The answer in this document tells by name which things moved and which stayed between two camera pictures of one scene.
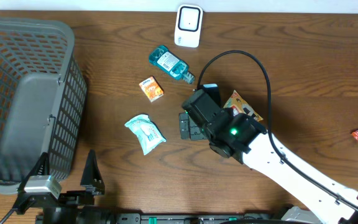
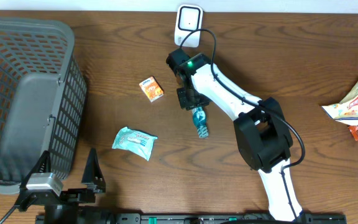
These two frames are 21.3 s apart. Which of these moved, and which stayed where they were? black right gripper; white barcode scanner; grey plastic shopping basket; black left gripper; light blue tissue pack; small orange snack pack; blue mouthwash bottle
Moved: light blue tissue pack; blue mouthwash bottle; black right gripper
Stayed: grey plastic shopping basket; black left gripper; small orange snack pack; white barcode scanner
